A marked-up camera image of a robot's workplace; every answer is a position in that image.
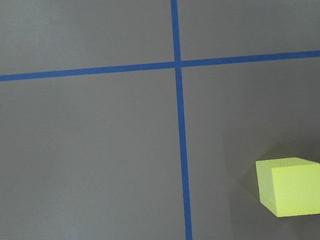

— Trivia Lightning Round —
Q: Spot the yellow foam block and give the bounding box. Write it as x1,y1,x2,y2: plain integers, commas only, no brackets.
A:
255,157,320,217

